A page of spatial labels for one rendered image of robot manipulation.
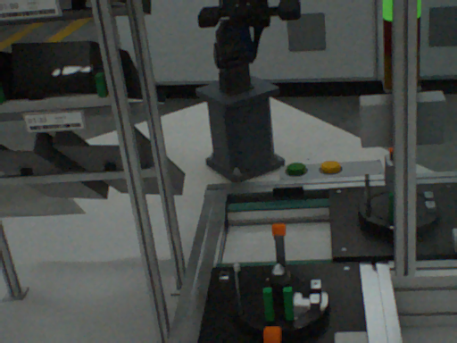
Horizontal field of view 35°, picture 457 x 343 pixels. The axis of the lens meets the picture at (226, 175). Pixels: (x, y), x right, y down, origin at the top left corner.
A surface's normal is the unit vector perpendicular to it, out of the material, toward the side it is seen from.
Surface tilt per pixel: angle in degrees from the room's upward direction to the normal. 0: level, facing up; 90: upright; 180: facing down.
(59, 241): 0
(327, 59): 90
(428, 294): 90
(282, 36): 90
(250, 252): 0
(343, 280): 0
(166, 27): 90
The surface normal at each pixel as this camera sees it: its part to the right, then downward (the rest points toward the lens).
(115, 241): -0.11, -0.88
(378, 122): -0.10, 0.46
